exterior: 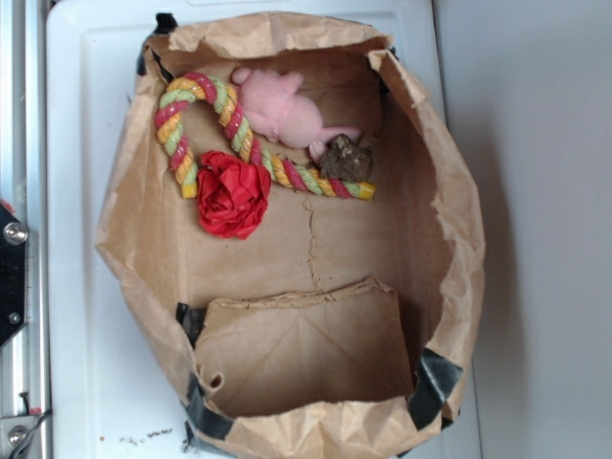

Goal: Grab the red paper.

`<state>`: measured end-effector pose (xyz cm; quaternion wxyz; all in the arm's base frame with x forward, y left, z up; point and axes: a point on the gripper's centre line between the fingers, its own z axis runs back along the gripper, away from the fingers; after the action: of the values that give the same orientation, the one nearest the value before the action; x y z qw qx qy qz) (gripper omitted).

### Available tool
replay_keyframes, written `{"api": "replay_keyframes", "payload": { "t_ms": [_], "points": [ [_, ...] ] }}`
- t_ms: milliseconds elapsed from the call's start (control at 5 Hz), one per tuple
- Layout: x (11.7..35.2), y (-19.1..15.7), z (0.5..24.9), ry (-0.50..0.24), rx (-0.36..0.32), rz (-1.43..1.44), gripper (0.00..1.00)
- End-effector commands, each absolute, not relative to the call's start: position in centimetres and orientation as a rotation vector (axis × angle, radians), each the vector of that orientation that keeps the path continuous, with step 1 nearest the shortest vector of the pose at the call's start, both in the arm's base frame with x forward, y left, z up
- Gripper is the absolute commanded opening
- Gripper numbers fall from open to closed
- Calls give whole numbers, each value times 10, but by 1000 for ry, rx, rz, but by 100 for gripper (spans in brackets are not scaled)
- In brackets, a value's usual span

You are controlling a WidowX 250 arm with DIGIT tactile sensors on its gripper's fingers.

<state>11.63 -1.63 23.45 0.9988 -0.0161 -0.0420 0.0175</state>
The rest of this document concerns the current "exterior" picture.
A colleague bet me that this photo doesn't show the pink plush toy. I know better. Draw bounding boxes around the pink plush toy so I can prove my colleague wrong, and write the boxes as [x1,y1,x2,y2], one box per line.
[231,67,361,163]

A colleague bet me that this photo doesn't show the multicolour twisted rope toy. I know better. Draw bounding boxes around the multicolour twisted rope toy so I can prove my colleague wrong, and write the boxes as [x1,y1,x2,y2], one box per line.
[154,72,376,201]

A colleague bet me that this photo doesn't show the aluminium frame rail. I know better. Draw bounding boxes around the aluminium frame rail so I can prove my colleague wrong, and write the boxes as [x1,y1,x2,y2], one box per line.
[0,0,53,459]

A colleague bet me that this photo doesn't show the white plastic tray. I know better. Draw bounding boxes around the white plastic tray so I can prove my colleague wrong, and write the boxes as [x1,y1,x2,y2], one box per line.
[43,0,483,459]

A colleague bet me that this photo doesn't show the brown paper bag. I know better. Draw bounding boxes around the brown paper bag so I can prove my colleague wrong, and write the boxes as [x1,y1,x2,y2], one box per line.
[96,11,486,458]

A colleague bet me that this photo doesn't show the crumpled red paper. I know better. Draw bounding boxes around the crumpled red paper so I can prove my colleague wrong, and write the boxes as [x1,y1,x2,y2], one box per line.
[196,151,272,240]

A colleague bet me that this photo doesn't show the dark brown crumpled lump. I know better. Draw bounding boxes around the dark brown crumpled lump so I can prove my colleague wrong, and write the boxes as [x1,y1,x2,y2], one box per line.
[319,134,374,183]

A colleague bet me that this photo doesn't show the black metal bracket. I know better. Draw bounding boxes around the black metal bracket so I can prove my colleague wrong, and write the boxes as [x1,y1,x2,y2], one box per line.
[0,200,29,349]

